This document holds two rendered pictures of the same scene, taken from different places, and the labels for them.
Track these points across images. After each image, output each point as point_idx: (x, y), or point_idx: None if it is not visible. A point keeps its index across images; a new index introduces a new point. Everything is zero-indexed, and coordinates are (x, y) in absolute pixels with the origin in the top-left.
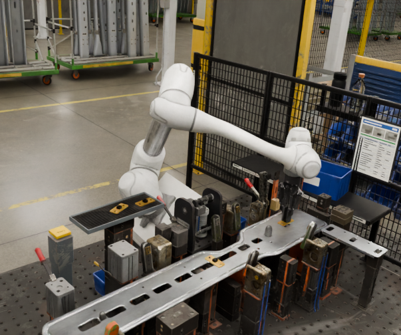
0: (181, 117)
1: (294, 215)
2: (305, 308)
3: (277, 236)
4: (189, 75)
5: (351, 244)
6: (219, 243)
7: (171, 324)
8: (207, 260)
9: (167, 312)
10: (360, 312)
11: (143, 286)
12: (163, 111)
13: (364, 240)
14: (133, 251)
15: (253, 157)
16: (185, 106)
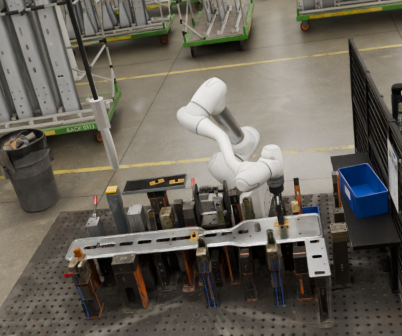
0: (189, 125)
1: (305, 221)
2: (273, 300)
3: (263, 233)
4: (211, 89)
5: (307, 259)
6: (221, 225)
7: (113, 262)
8: (191, 234)
9: (121, 255)
10: (315, 323)
11: (137, 237)
12: (179, 118)
13: (325, 260)
14: (136, 213)
15: (359, 155)
16: (194, 115)
